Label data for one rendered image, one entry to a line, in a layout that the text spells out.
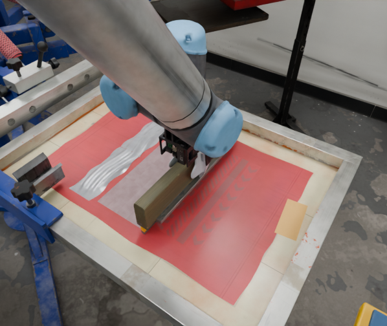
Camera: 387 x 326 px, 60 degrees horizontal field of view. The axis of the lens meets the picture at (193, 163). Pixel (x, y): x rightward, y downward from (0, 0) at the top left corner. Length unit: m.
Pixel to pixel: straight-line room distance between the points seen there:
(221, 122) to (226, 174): 0.45
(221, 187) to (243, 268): 0.21
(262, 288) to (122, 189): 0.39
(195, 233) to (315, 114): 2.13
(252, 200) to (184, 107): 0.48
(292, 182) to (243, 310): 0.35
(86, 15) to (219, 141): 0.23
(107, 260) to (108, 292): 1.08
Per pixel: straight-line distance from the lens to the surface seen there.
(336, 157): 0.92
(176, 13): 1.72
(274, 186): 0.85
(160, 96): 0.35
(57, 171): 0.85
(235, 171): 0.87
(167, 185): 0.70
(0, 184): 0.89
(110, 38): 0.28
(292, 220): 0.80
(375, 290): 1.94
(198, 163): 0.74
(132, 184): 0.85
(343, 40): 2.70
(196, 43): 0.56
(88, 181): 0.87
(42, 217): 0.78
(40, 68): 1.11
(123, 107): 0.50
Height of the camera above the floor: 1.58
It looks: 46 degrees down
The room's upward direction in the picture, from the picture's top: straight up
